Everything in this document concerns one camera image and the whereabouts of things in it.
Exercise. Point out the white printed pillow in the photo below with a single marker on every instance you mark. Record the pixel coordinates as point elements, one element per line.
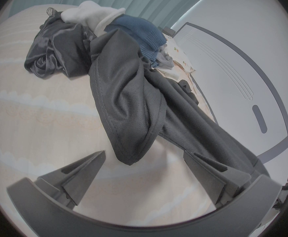
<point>181,55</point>

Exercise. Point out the black satin garment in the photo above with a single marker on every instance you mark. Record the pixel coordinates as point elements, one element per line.
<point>57,50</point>

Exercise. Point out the grey garment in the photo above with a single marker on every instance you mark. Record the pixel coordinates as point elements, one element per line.
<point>165,58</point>

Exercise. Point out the bed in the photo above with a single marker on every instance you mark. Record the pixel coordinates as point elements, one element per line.
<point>35,122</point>

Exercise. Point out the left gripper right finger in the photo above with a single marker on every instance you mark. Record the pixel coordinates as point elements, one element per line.
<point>208,176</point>

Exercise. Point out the grey bedside table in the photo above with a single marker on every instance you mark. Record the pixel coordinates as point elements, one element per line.
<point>169,31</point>

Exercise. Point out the blue knitted garment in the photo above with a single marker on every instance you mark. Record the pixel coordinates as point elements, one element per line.
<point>144,33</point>

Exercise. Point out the white garment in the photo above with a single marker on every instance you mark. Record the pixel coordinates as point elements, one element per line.
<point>89,13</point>

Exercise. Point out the cream garment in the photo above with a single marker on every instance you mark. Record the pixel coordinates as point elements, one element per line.
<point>171,75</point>

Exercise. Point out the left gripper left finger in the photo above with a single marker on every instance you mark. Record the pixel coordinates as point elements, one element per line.
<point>84,179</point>

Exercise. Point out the black T-shirt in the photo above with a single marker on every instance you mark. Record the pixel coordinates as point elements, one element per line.
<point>129,102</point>

